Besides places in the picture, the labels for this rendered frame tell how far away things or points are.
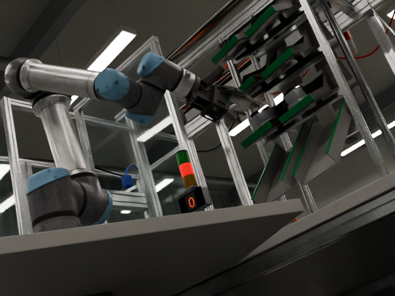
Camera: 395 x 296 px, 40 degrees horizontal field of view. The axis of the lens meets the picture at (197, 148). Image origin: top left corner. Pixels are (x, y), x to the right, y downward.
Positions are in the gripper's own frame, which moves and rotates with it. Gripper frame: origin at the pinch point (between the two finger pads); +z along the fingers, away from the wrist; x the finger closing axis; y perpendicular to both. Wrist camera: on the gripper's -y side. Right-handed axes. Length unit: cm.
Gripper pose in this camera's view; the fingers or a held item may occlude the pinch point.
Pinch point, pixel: (247, 111)
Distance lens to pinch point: 163.3
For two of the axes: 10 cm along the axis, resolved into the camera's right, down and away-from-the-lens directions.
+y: -1.2, 7.8, -6.1
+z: 8.4, 4.0, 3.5
